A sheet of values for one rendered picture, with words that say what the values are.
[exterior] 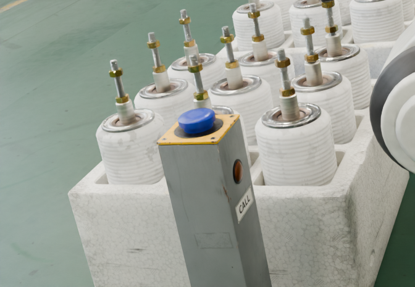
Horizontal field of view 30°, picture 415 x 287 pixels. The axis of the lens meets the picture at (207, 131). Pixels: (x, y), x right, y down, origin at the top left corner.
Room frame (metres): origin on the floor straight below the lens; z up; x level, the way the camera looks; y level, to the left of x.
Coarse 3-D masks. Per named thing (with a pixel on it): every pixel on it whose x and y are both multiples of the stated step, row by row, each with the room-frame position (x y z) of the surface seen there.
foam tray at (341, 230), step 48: (336, 144) 0.95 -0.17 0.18; (96, 192) 0.95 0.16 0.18; (144, 192) 0.92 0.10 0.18; (288, 192) 0.84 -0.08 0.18; (336, 192) 0.81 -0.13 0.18; (384, 192) 0.98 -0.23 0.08; (96, 240) 0.96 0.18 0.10; (144, 240) 0.93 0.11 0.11; (288, 240) 0.83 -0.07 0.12; (336, 240) 0.81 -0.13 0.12; (384, 240) 0.94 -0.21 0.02
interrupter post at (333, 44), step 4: (328, 36) 1.11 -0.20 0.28; (332, 36) 1.10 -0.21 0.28; (336, 36) 1.10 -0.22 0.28; (328, 40) 1.11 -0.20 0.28; (332, 40) 1.10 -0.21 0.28; (336, 40) 1.10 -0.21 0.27; (340, 40) 1.11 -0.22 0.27; (328, 44) 1.11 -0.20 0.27; (332, 44) 1.10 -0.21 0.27; (336, 44) 1.10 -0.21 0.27; (340, 44) 1.11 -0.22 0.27; (328, 48) 1.11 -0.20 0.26; (332, 48) 1.10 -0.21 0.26; (336, 48) 1.10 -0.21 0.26; (340, 48) 1.11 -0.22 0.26; (328, 52) 1.11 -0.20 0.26; (332, 52) 1.10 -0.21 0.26; (336, 52) 1.10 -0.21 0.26; (340, 52) 1.11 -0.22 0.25
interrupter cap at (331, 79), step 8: (328, 72) 1.03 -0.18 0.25; (336, 72) 1.02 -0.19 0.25; (296, 80) 1.02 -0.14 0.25; (304, 80) 1.02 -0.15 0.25; (328, 80) 1.00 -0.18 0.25; (336, 80) 0.99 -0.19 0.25; (296, 88) 0.99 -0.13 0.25; (304, 88) 0.99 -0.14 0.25; (312, 88) 0.98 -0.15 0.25; (320, 88) 0.97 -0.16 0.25; (328, 88) 0.97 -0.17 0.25
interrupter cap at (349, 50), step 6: (318, 48) 1.14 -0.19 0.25; (324, 48) 1.14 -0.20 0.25; (342, 48) 1.13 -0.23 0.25; (348, 48) 1.12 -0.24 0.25; (354, 48) 1.11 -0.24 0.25; (318, 54) 1.12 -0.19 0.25; (324, 54) 1.12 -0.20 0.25; (342, 54) 1.10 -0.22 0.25; (348, 54) 1.09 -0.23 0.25; (354, 54) 1.08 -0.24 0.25; (324, 60) 1.08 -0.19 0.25; (330, 60) 1.08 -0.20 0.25; (336, 60) 1.08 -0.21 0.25
